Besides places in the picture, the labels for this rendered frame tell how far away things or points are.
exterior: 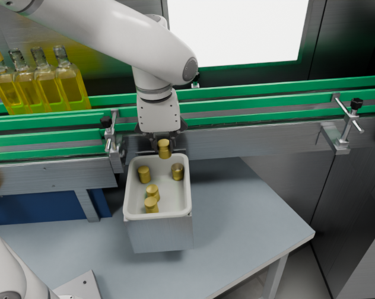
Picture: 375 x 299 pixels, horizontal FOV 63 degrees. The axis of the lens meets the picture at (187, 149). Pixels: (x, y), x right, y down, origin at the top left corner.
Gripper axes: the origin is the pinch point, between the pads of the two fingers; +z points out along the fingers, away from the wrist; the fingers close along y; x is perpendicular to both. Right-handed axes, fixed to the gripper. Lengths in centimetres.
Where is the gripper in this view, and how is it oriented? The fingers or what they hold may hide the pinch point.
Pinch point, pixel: (163, 143)
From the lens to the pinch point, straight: 79.9
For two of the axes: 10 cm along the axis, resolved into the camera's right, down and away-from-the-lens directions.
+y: -10.0, 0.6, 0.2
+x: 0.2, 6.7, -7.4
